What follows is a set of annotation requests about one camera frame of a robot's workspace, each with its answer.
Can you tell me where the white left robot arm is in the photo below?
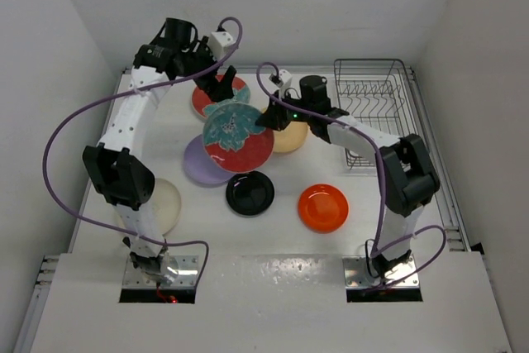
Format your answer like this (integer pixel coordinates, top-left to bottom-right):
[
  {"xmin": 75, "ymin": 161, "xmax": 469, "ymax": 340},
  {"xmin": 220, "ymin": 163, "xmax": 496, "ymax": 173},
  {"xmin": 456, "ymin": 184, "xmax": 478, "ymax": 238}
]
[{"xmin": 82, "ymin": 18, "xmax": 236, "ymax": 284}]

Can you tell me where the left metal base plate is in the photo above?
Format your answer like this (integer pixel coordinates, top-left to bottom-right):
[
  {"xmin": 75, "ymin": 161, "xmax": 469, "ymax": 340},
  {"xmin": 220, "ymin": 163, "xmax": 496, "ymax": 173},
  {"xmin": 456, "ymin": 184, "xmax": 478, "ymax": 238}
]
[{"xmin": 122, "ymin": 255, "xmax": 199, "ymax": 289}]

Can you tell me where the orange plate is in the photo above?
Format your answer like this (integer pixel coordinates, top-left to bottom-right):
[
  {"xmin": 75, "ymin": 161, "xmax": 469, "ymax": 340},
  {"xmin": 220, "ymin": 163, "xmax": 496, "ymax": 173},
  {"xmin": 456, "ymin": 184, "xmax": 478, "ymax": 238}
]
[{"xmin": 298, "ymin": 184, "xmax": 350, "ymax": 234}]

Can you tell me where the yellow plate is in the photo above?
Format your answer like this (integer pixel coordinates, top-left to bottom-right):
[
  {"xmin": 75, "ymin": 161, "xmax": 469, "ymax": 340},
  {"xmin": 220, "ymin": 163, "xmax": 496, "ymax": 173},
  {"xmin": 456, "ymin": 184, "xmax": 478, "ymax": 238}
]
[{"xmin": 272, "ymin": 122, "xmax": 309, "ymax": 154}]

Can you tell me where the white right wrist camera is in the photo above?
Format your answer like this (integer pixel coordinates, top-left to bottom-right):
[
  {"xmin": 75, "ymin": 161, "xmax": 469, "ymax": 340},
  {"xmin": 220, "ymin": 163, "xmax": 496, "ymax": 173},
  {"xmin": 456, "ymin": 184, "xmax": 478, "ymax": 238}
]
[{"xmin": 269, "ymin": 69, "xmax": 293, "ymax": 99}]

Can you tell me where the black plate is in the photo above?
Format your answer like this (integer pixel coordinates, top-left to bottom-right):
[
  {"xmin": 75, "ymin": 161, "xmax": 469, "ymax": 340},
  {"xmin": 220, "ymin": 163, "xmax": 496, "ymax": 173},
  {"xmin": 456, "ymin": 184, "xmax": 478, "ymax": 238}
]
[{"xmin": 225, "ymin": 171, "xmax": 275, "ymax": 217}]

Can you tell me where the purple plate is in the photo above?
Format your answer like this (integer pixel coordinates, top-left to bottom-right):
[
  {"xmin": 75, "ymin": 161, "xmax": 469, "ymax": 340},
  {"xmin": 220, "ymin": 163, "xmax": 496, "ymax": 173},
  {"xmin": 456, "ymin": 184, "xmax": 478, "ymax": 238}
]
[{"xmin": 183, "ymin": 135, "xmax": 234, "ymax": 186}]

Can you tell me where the cream bear plate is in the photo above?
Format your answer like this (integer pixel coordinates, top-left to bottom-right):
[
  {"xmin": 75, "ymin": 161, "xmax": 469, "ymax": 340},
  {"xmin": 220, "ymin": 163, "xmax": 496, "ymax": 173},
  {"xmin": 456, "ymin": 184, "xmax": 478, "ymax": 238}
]
[{"xmin": 151, "ymin": 179, "xmax": 182, "ymax": 236}]

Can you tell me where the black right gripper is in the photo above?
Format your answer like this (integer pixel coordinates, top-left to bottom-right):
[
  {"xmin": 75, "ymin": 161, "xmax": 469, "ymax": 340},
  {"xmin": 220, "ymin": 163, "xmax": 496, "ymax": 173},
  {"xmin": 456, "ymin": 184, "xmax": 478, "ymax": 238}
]
[{"xmin": 258, "ymin": 87, "xmax": 314, "ymax": 131}]

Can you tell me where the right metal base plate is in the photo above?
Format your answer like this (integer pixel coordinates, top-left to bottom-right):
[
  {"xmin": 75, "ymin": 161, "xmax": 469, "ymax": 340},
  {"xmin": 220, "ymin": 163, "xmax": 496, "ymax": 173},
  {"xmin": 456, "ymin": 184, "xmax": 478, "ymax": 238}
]
[{"xmin": 341, "ymin": 254, "xmax": 422, "ymax": 289}]

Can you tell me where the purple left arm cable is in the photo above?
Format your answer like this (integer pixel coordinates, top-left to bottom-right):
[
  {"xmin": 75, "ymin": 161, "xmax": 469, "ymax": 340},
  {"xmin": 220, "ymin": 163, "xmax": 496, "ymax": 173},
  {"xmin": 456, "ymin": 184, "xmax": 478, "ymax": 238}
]
[{"xmin": 42, "ymin": 17, "xmax": 210, "ymax": 284}]

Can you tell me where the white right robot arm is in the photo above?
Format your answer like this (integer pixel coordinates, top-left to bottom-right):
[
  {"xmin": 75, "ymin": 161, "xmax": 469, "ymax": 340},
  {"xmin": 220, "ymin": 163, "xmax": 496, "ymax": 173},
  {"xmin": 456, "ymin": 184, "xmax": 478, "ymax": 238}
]
[{"xmin": 257, "ymin": 69, "xmax": 440, "ymax": 286}]

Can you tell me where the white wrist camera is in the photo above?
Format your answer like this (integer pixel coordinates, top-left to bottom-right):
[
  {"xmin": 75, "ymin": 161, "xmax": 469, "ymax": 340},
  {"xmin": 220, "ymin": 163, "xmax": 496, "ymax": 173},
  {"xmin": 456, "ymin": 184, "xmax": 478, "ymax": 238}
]
[
  {"xmin": 269, "ymin": 69, "xmax": 293, "ymax": 99},
  {"xmin": 207, "ymin": 31, "xmax": 236, "ymax": 60}
]

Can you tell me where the red teal floral plate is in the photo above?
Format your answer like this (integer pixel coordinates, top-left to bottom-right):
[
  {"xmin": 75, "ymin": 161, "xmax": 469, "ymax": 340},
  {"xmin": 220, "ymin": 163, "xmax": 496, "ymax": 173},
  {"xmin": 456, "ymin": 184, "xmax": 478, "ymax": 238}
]
[
  {"xmin": 191, "ymin": 77, "xmax": 250, "ymax": 119},
  {"xmin": 203, "ymin": 103, "xmax": 274, "ymax": 174}
]

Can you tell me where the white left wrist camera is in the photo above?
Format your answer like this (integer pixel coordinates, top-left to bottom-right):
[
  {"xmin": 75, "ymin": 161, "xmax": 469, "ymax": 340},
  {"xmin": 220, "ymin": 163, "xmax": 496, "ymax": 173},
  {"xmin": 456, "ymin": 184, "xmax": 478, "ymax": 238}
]
[{"xmin": 207, "ymin": 31, "xmax": 236, "ymax": 60}]

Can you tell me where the metal base plate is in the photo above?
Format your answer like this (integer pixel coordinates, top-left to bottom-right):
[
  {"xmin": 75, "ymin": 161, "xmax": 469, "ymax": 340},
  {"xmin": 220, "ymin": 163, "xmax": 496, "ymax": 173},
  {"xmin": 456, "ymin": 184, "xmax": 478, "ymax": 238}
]
[
  {"xmin": 341, "ymin": 254, "xmax": 422, "ymax": 289},
  {"xmin": 122, "ymin": 255, "xmax": 199, "ymax": 289}
]

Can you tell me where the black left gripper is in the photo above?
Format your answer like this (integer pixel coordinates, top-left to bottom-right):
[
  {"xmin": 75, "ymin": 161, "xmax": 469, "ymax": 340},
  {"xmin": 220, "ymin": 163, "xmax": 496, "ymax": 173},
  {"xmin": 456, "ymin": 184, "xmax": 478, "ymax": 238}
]
[{"xmin": 178, "ymin": 36, "xmax": 233, "ymax": 102}]

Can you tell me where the wire dish rack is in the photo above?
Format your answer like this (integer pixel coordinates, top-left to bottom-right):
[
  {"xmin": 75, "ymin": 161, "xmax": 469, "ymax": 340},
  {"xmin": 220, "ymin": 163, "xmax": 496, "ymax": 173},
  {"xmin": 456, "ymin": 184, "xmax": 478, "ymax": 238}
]
[{"xmin": 333, "ymin": 58, "xmax": 430, "ymax": 146}]

